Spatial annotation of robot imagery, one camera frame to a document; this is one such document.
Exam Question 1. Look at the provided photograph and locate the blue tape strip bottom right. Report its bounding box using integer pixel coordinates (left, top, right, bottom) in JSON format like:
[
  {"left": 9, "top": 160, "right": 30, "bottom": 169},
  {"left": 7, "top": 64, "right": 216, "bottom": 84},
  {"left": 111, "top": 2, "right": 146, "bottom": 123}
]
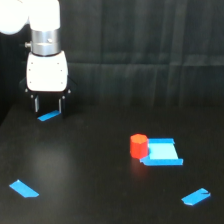
[{"left": 181, "top": 188, "right": 211, "bottom": 206}]

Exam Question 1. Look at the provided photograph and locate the blue tape strip bottom left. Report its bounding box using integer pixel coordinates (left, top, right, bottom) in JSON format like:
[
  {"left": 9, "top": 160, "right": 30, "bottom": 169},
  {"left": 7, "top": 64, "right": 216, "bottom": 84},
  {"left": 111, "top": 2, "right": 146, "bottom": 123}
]
[{"left": 9, "top": 180, "right": 39, "bottom": 198}]

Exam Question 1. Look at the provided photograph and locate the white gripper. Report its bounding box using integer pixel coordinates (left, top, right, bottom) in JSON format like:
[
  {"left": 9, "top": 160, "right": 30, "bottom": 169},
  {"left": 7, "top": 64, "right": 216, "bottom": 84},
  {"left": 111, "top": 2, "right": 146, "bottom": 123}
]
[{"left": 19, "top": 51, "right": 76, "bottom": 118}]

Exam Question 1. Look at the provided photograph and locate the blue tape strip top left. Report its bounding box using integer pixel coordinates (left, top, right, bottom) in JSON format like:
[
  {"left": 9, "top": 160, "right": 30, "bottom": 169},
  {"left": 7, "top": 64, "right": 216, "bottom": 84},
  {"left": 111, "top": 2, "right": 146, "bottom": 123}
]
[{"left": 37, "top": 110, "right": 60, "bottom": 122}]

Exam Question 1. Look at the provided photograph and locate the black backdrop curtain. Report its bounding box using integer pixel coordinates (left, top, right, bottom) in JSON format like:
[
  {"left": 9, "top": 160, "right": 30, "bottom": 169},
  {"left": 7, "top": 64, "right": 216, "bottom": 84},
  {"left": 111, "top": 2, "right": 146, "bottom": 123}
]
[{"left": 0, "top": 0, "right": 224, "bottom": 116}]

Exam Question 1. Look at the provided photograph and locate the blue tape square marker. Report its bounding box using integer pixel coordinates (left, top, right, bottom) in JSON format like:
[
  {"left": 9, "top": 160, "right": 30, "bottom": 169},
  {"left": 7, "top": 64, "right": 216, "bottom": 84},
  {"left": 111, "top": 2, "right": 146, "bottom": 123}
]
[{"left": 140, "top": 138, "right": 184, "bottom": 166}]

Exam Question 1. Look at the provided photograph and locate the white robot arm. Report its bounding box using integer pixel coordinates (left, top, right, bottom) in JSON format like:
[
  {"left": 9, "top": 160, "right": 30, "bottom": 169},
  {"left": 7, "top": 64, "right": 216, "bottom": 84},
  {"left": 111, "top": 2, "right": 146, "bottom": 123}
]
[{"left": 0, "top": 0, "right": 75, "bottom": 114}]

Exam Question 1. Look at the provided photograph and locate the blue tape strip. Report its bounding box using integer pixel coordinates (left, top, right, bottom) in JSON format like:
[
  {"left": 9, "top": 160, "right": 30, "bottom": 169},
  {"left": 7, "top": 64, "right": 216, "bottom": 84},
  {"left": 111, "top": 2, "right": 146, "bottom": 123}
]
[
  {"left": 181, "top": 188, "right": 211, "bottom": 206},
  {"left": 9, "top": 180, "right": 39, "bottom": 198},
  {"left": 37, "top": 110, "right": 60, "bottom": 122}
]

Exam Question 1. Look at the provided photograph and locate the red hexagonal block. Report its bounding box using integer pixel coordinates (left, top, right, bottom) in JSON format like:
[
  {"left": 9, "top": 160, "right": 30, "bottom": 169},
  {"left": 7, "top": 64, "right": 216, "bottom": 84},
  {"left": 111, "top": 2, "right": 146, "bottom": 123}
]
[{"left": 130, "top": 134, "right": 149, "bottom": 159}]

